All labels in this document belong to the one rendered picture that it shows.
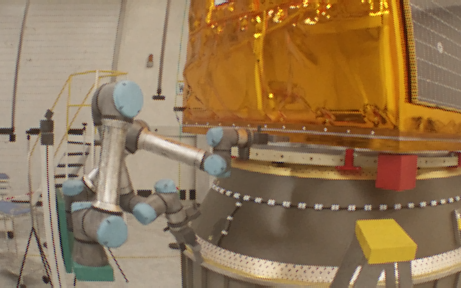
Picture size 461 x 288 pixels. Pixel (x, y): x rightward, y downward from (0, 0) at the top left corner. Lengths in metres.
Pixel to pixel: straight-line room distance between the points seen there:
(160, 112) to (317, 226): 8.36
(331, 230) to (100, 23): 8.37
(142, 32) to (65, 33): 2.02
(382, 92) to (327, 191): 0.60
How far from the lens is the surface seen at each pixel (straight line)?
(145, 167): 10.07
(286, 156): 2.13
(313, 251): 1.97
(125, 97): 1.39
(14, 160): 9.35
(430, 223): 2.11
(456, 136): 2.13
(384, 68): 1.68
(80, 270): 1.54
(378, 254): 1.17
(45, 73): 9.39
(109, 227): 1.38
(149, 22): 10.21
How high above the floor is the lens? 1.83
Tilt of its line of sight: 2 degrees down
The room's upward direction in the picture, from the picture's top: 2 degrees clockwise
